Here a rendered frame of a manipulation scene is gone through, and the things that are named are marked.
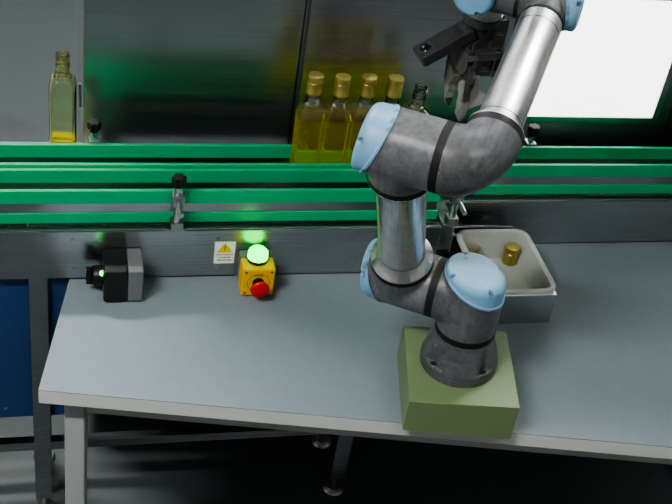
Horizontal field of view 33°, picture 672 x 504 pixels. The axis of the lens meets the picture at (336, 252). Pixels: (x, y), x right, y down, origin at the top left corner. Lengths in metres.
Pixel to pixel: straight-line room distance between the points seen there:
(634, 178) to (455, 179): 1.09
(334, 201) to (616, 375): 0.69
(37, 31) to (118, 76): 2.49
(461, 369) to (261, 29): 0.86
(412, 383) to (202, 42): 0.87
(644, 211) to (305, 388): 1.00
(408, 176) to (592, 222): 1.08
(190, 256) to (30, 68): 2.40
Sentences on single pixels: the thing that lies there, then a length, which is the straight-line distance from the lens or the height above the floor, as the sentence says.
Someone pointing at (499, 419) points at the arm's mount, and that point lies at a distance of 2.23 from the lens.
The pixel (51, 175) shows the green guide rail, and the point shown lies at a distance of 2.43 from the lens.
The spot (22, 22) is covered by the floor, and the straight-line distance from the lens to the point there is 5.09.
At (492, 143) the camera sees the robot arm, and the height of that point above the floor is 1.43.
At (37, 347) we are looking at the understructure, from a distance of 2.60.
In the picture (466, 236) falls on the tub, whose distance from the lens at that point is 2.61.
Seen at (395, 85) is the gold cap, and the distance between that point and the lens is 2.46.
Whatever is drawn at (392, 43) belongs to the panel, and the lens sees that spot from 2.57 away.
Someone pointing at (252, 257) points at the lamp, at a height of 0.84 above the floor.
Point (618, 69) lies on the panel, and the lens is 2.81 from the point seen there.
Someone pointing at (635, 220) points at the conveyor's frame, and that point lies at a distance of 2.85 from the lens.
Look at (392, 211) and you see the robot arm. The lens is 1.91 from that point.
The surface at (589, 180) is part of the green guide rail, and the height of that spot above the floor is 0.92.
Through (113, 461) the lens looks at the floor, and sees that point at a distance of 3.12.
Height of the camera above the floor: 2.32
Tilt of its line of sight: 37 degrees down
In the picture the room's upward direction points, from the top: 10 degrees clockwise
